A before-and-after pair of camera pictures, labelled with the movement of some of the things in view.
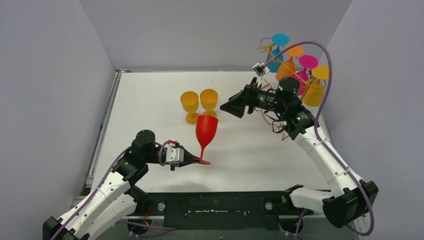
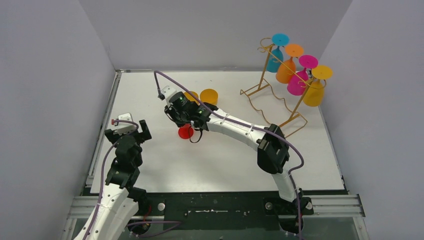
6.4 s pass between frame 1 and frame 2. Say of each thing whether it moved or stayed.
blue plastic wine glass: stayed
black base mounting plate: stayed
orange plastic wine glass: stayed
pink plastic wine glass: stayed
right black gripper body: moved
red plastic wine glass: moved
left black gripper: moved
